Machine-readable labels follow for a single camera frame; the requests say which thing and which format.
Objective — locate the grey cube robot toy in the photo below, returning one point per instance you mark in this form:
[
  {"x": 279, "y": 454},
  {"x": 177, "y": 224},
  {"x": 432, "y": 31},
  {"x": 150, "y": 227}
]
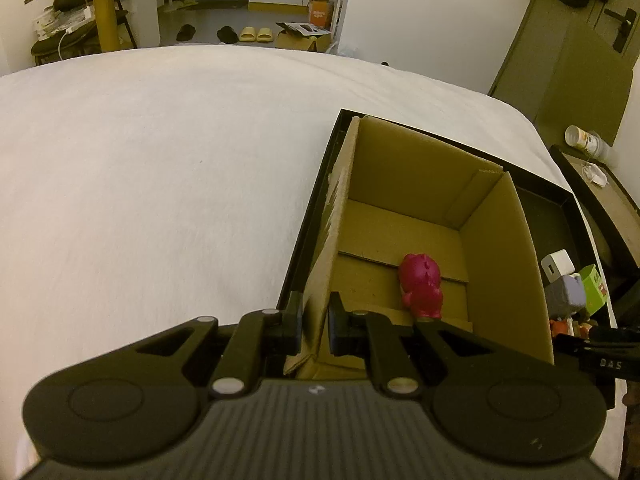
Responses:
[{"x": 565, "y": 295}]

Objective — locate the black shoe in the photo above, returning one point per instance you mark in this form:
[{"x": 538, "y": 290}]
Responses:
[
  {"x": 186, "y": 33},
  {"x": 228, "y": 35}
]

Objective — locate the black shallow tray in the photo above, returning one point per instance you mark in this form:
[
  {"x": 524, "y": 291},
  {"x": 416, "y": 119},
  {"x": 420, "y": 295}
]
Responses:
[{"x": 550, "y": 210}]

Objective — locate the dark nightstand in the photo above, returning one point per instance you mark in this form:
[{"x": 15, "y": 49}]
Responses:
[{"x": 612, "y": 215}]

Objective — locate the white items on chair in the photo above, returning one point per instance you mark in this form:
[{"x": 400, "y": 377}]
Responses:
[{"x": 60, "y": 20}]

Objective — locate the olive door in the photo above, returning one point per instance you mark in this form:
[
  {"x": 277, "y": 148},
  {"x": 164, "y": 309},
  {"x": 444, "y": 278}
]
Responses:
[{"x": 565, "y": 60}]

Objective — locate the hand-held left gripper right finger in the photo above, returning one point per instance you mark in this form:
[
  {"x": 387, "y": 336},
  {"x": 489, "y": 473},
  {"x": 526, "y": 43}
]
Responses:
[{"x": 334, "y": 332}]

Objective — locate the gold round table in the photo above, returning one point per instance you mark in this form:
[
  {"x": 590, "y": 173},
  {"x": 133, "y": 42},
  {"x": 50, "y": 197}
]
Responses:
[{"x": 107, "y": 15}]

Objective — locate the crumpled white tissue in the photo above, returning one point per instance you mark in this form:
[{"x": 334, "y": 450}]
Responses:
[{"x": 596, "y": 174}]

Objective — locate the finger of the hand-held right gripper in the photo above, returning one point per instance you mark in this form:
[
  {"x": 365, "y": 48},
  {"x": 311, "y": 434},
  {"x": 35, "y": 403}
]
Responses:
[{"x": 570, "y": 344}]

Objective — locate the dark cushioned chair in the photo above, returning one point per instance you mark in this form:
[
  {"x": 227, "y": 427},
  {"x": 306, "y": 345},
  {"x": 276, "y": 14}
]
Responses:
[{"x": 75, "y": 40}]

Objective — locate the flat cardboard box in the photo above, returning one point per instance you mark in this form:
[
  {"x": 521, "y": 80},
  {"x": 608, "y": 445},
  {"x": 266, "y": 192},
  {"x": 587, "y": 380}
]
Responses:
[{"x": 300, "y": 37}]

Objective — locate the cardboard box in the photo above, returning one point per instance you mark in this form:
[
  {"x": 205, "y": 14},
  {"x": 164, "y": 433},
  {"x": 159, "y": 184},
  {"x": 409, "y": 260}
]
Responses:
[
  {"x": 500, "y": 260},
  {"x": 300, "y": 37}
]

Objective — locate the paper cup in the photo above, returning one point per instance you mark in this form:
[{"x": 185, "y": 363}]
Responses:
[{"x": 587, "y": 141}]

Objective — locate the pink animal toy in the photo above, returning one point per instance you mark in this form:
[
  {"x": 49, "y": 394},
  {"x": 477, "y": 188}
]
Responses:
[{"x": 420, "y": 285}]

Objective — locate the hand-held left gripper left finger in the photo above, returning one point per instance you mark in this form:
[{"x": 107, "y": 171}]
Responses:
[{"x": 295, "y": 322}]

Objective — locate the white charger plug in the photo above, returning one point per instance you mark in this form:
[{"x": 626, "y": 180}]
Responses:
[{"x": 557, "y": 265}]

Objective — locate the green toy box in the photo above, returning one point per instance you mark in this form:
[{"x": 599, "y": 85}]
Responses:
[{"x": 593, "y": 285}]

